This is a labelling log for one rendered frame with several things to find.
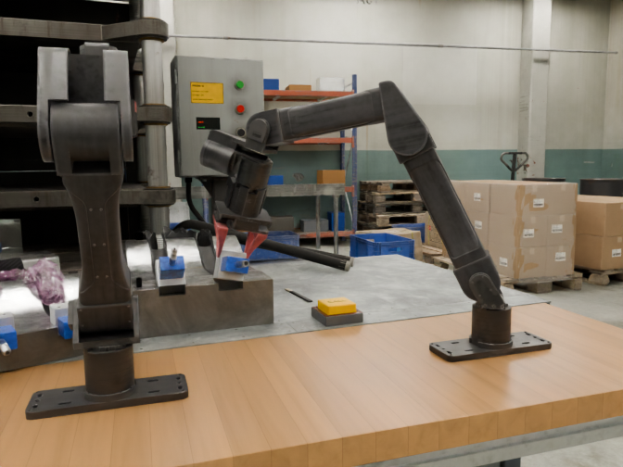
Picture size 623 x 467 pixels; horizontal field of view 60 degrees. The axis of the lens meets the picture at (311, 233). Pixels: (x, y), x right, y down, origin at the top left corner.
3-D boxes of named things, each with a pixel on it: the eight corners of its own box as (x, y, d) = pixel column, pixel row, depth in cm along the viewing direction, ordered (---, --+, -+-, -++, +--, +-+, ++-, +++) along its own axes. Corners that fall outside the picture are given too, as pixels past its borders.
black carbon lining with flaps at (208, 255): (235, 285, 110) (235, 238, 108) (153, 292, 104) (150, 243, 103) (207, 258, 142) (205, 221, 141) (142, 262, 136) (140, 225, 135)
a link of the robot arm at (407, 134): (239, 113, 94) (417, 73, 85) (259, 118, 102) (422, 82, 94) (252, 183, 95) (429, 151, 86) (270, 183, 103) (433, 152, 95)
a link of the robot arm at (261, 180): (223, 183, 98) (232, 147, 96) (236, 179, 104) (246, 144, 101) (257, 196, 97) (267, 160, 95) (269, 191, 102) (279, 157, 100)
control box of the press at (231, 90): (274, 464, 203) (266, 57, 185) (192, 481, 193) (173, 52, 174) (260, 436, 224) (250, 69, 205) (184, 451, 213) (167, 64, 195)
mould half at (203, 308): (273, 323, 107) (273, 256, 105) (134, 339, 98) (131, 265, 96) (223, 275, 153) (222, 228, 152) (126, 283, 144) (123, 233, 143)
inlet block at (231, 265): (257, 281, 95) (261, 250, 96) (229, 277, 93) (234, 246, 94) (237, 281, 107) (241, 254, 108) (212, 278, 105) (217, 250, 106)
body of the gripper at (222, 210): (212, 208, 103) (222, 172, 101) (263, 218, 107) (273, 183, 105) (217, 222, 98) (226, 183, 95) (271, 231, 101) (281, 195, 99)
